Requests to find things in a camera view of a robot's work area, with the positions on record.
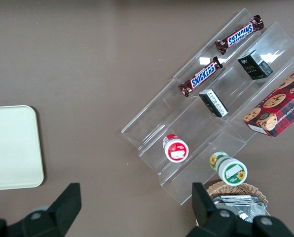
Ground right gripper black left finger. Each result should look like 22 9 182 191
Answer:
7 183 82 237

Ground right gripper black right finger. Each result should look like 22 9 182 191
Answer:
186 182 251 237

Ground pale wicker basket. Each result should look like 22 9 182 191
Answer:
205 180 271 227

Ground cream plastic tray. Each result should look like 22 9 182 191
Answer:
0 105 44 191

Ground stacked aluminium foil containers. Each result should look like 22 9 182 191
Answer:
210 194 268 224

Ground green sunflower lidded cup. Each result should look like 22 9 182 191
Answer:
209 151 248 186

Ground red lidded yogurt cup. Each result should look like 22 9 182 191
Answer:
162 133 189 163

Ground clear acrylic stepped shelf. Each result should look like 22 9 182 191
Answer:
120 8 294 206

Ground small black carton box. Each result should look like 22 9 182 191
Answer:
236 49 273 80
198 88 229 118

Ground red tartan cookie box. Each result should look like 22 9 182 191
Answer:
242 63 294 137

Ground Snickers chocolate bar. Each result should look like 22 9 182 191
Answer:
178 56 223 98
215 14 264 55

